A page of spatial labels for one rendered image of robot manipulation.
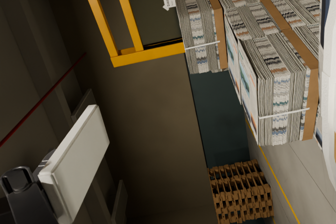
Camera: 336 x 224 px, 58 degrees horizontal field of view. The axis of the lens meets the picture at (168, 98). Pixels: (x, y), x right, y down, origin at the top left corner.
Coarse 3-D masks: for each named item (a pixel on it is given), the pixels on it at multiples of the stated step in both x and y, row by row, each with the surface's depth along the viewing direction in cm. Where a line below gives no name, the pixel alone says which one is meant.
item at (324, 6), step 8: (320, 0) 33; (328, 0) 29; (320, 8) 33; (328, 8) 29; (320, 16) 33; (320, 24) 33; (320, 32) 34; (320, 40) 34; (320, 48) 34; (320, 56) 34; (320, 64) 34; (320, 72) 35; (320, 80) 35; (320, 88) 35; (320, 96) 36; (320, 104) 36; (320, 112) 37; (320, 120) 38
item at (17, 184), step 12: (12, 168) 13; (24, 168) 13; (0, 180) 12; (12, 180) 12; (24, 180) 13; (12, 192) 13; (24, 192) 12; (36, 192) 12; (12, 204) 12; (24, 204) 12; (36, 204) 12; (24, 216) 11; (36, 216) 11; (48, 216) 11
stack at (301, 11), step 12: (276, 0) 147; (288, 0) 145; (300, 0) 142; (312, 0) 140; (288, 12) 137; (300, 12) 135; (312, 12) 133; (300, 24) 128; (312, 24) 127; (300, 36) 122; (312, 36) 120; (312, 48) 115
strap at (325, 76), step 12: (324, 36) 16; (324, 48) 16; (324, 60) 16; (324, 72) 16; (324, 84) 16; (324, 96) 17; (324, 108) 17; (324, 120) 17; (324, 132) 18; (324, 144) 18; (324, 156) 19
